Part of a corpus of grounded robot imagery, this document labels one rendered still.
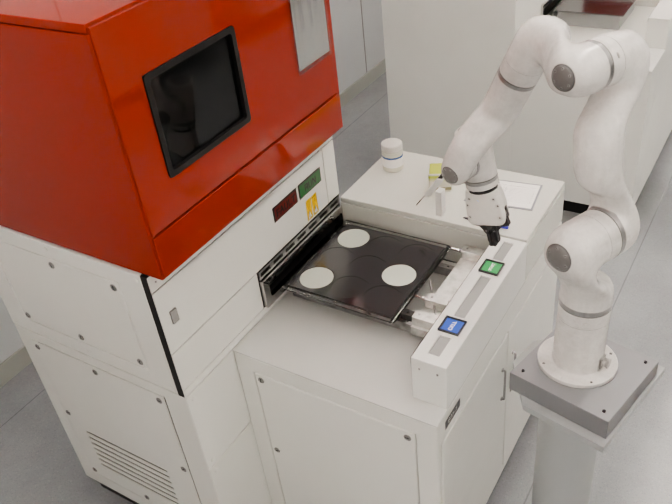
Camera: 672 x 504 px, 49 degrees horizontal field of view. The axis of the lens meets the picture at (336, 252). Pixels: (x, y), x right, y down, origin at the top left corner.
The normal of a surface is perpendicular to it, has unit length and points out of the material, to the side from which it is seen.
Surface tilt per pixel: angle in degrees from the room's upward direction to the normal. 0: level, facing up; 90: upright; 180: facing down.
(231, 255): 90
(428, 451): 90
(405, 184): 0
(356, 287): 0
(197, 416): 90
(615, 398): 3
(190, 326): 90
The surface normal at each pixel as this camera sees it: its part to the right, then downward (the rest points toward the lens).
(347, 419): -0.51, 0.55
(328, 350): -0.11, -0.80
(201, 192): 0.85, 0.23
